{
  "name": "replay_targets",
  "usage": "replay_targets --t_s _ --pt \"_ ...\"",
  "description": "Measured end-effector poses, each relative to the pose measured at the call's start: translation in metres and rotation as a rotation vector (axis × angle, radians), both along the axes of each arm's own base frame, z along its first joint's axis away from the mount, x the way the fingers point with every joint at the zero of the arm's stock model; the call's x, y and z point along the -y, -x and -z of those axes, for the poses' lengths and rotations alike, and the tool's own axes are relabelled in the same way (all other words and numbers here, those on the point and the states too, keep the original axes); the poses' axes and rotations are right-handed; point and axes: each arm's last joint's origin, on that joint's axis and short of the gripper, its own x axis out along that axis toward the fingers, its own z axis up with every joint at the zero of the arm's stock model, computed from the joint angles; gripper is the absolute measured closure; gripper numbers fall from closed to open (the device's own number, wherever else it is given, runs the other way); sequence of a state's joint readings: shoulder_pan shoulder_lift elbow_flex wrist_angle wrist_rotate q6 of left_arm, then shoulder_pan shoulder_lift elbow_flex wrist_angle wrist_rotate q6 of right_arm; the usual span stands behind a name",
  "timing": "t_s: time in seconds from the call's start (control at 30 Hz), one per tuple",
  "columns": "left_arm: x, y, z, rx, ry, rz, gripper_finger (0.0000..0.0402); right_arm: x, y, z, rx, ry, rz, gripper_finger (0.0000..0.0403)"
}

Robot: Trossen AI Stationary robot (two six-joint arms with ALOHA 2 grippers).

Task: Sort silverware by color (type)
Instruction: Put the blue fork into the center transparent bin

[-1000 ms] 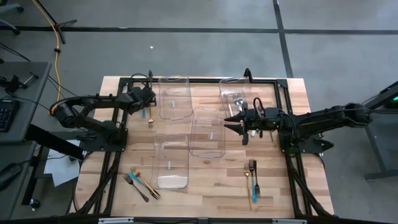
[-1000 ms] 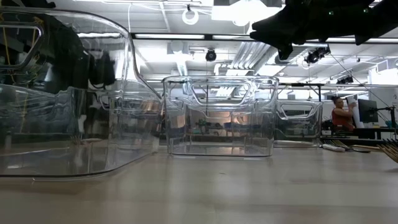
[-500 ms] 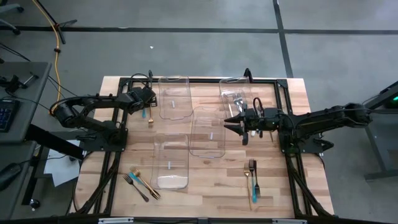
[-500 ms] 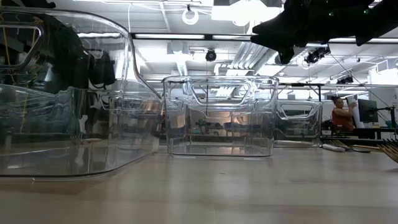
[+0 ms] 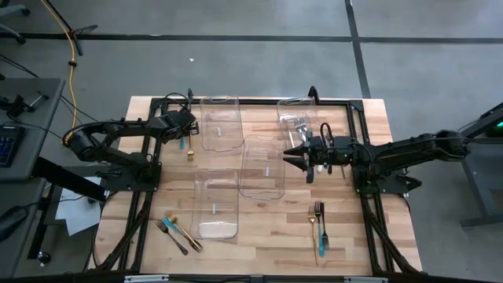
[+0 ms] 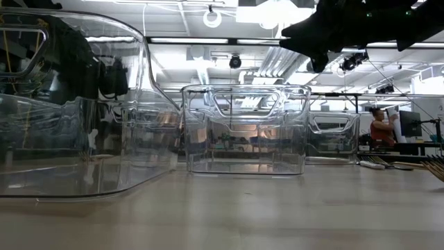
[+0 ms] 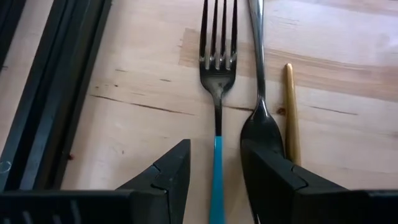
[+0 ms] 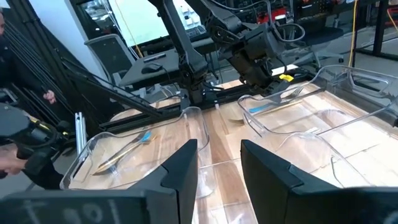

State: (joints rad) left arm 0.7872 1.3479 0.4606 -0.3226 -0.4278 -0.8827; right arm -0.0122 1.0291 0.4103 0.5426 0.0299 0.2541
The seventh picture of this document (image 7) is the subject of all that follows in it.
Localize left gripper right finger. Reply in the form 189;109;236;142
241;139;348;224

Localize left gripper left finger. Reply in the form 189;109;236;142
116;139;192;224

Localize gold fork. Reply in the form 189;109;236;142
284;63;302;167

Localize blue-handled fork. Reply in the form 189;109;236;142
198;0;239;224

